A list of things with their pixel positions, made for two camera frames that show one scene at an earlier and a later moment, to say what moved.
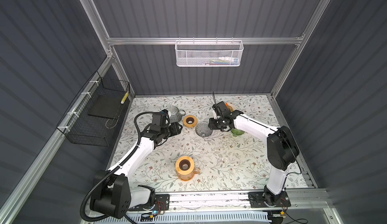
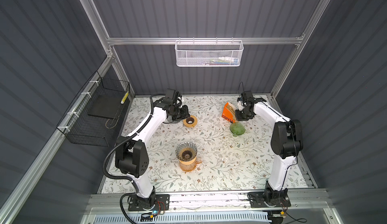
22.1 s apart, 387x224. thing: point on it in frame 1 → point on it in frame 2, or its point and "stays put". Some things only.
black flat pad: (106, 106) stays put
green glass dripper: (236, 131) stays put
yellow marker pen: (124, 97) stays put
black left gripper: (175, 128) → (185, 113)
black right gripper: (211, 124) → (238, 118)
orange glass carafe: (189, 176) → (190, 165)
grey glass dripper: (202, 129) → (186, 151)
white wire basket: (206, 53) stays put
